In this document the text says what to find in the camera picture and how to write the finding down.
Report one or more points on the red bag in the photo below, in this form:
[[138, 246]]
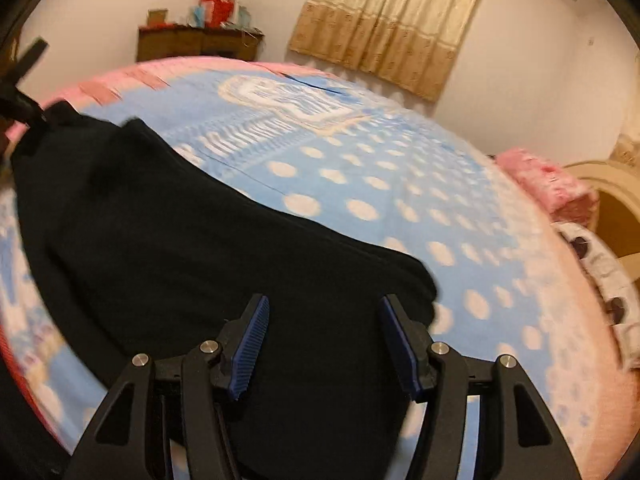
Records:
[[217, 9]]

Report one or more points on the beige patterned curtain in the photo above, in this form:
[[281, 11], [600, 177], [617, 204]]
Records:
[[395, 20]]

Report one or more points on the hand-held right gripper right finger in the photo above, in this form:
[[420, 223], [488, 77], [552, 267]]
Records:
[[400, 347]]

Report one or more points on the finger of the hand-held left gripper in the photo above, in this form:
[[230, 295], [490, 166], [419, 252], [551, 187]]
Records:
[[36, 110]]

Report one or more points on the white black printed pillow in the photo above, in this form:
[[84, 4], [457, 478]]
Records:
[[605, 280]]

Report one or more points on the cardboard box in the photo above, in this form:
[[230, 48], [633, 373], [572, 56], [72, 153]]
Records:
[[157, 18]]

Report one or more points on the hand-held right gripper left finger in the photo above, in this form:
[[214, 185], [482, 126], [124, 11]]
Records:
[[249, 347]]

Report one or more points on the beige headboard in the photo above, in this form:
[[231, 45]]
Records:
[[620, 185]]

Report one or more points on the black pants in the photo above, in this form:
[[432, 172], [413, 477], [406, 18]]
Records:
[[175, 240]]

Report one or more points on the brown wooden cabinet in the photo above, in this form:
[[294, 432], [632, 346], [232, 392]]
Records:
[[200, 44]]

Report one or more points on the blue pink printed blanket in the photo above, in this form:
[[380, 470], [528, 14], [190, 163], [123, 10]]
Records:
[[375, 175]]

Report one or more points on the pink fluffy pillow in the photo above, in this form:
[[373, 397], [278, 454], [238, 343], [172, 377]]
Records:
[[550, 185]]

